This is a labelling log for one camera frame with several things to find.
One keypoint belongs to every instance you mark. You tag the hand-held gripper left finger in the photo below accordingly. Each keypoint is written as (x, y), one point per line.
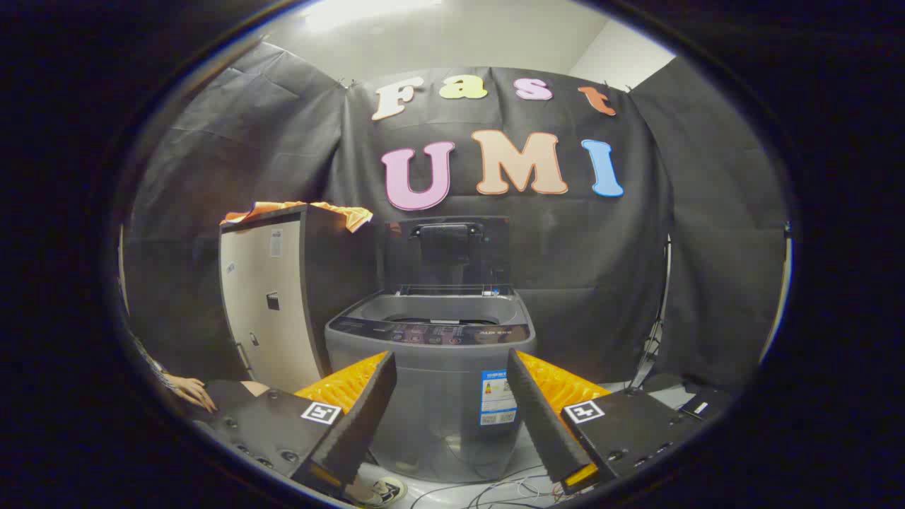
(353, 431)

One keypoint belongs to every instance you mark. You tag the orange cloth garment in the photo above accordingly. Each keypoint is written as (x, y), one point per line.
(350, 214)

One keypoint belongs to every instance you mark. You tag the black floor box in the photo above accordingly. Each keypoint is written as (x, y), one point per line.
(696, 406)

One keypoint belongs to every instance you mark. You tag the black tripod stand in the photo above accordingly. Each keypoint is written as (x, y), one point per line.
(654, 332)

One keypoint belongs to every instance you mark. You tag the grey washing machine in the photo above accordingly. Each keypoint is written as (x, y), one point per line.
(438, 396)

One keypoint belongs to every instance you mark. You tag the person's sneaker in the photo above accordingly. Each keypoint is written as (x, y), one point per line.
(382, 490)

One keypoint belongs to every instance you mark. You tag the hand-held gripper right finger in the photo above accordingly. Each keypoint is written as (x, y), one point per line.
(541, 424)

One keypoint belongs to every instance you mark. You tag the black backdrop cloth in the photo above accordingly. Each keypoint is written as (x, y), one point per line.
(587, 247)

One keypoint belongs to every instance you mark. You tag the beige and dark cabinet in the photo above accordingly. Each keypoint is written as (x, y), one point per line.
(272, 311)

